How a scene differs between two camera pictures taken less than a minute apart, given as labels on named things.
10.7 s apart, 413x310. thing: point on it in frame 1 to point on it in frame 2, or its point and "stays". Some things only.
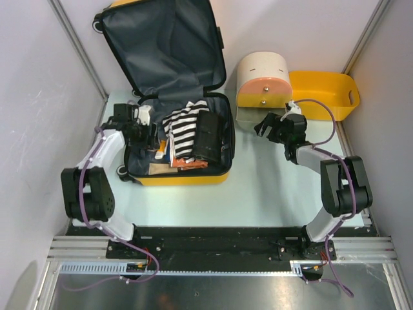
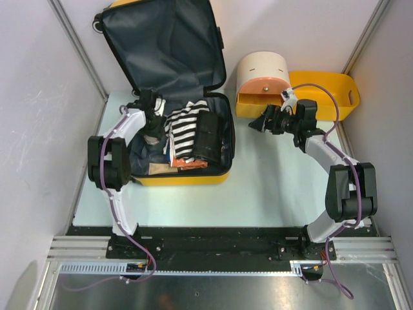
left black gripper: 144,143 to 158,131
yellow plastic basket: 337,90 stays
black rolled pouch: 208,140 stays
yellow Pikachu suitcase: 172,53 stays
